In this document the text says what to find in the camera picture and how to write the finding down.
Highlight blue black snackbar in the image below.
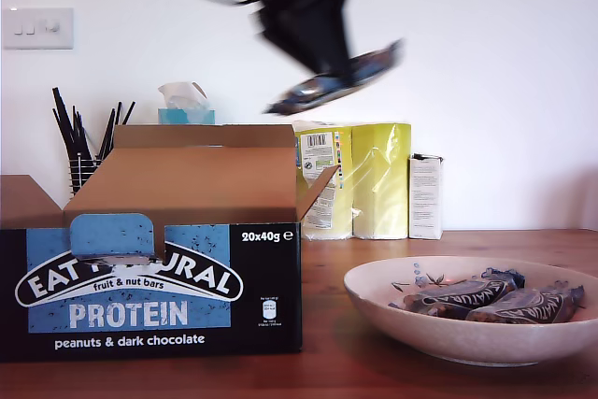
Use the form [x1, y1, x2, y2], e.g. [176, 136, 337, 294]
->
[466, 282, 587, 325]
[390, 267, 527, 321]
[262, 38, 404, 116]

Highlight black blue snackbar carton box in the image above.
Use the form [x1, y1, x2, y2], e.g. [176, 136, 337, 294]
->
[0, 123, 342, 364]

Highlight teal tissue box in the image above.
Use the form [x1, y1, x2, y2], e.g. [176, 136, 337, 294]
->
[158, 107, 217, 126]

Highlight small white carton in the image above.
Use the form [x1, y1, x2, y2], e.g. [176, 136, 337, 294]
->
[407, 152, 446, 240]

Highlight white plate blue flowers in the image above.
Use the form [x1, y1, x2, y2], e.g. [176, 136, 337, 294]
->
[343, 256, 598, 367]

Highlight yellow paper towel pack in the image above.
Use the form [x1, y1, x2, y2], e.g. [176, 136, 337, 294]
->
[292, 121, 413, 241]

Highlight black stick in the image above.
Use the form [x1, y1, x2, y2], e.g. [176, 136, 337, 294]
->
[52, 87, 88, 161]
[99, 102, 124, 159]
[72, 104, 93, 160]
[105, 99, 138, 162]
[52, 107, 80, 165]

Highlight white light switch plate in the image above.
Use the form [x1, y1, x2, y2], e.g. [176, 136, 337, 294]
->
[3, 7, 75, 50]

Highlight black wire holder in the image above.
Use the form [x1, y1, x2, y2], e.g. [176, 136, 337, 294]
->
[69, 155, 116, 204]

